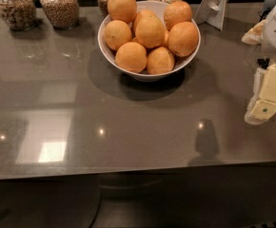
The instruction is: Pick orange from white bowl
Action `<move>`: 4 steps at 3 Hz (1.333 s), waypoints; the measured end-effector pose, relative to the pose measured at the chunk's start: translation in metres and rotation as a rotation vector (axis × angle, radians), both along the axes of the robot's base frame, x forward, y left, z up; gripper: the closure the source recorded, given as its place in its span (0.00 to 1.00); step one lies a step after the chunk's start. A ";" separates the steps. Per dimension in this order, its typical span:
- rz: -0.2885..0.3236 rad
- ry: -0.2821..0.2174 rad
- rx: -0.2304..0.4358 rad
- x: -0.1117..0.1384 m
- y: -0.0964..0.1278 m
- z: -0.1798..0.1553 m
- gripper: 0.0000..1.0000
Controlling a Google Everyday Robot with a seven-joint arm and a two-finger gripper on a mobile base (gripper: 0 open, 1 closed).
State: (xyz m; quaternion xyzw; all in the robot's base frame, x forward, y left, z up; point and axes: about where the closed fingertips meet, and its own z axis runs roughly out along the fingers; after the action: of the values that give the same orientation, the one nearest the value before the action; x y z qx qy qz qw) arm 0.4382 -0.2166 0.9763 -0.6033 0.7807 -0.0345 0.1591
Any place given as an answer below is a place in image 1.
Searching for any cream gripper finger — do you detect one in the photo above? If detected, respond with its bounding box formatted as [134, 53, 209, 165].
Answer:
[245, 61, 276, 125]
[242, 20, 266, 45]

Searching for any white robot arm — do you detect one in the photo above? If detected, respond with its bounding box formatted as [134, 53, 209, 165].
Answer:
[242, 0, 276, 124]

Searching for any hidden back orange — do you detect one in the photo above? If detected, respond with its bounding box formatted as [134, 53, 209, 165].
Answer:
[131, 9, 158, 33]

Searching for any white card stand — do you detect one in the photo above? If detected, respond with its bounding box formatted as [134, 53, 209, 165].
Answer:
[194, 0, 228, 30]

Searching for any glass jar of grains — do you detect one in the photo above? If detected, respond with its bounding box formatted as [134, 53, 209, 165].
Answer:
[40, 0, 79, 29]

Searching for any glass jar of nuts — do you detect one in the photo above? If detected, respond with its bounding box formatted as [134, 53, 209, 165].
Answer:
[0, 0, 37, 31]

